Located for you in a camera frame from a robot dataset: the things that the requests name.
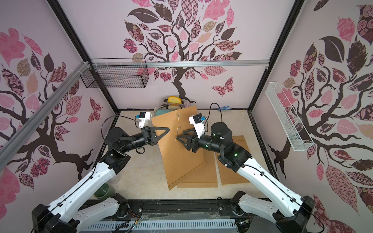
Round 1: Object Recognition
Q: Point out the black wire basket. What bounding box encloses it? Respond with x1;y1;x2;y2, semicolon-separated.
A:
80;58;150;88

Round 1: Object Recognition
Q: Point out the white wire shelf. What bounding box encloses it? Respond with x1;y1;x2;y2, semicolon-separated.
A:
265;82;315;151

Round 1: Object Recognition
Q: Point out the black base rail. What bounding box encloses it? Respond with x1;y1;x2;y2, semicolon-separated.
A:
55;199;308;233

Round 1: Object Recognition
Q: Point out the white slotted cable duct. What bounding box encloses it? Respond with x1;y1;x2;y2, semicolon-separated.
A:
82;219;237;233

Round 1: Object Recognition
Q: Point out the green cup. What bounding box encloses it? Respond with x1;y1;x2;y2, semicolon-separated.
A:
94;183;115;201

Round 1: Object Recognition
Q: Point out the white string of bag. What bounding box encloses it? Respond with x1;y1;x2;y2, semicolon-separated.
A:
174;113;183;142

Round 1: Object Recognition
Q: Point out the aluminium rail wall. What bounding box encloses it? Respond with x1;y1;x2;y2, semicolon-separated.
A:
92;60;270;68
1;61;88;170

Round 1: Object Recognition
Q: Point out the front bread slice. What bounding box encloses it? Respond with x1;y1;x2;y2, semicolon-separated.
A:
167;104;182;111

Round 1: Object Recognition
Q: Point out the mint green toaster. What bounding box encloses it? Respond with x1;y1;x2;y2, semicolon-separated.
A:
154;100;183;116

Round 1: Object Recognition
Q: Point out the aluminium rail left wall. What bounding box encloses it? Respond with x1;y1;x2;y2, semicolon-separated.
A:
1;61;88;170

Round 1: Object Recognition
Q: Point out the blue object by back wall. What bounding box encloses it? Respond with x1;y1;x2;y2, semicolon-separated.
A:
217;106;232;111

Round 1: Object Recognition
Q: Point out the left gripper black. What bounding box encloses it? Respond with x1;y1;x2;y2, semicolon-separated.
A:
120;126;169;153

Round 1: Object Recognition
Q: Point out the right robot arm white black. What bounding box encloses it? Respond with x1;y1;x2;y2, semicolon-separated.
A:
177;122;315;233

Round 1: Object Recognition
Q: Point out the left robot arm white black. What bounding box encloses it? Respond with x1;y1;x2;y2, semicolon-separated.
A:
31;126;170;233

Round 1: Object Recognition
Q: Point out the aluminium rail back wall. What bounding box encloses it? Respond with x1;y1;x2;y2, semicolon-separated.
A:
92;60;270;68

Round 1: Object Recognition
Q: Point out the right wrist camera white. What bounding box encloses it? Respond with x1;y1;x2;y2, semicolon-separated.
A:
188;113;207;138

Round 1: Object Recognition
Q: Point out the brown file bag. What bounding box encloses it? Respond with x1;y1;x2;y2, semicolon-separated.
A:
217;136;250;185
152;106;205;190
177;150;218;188

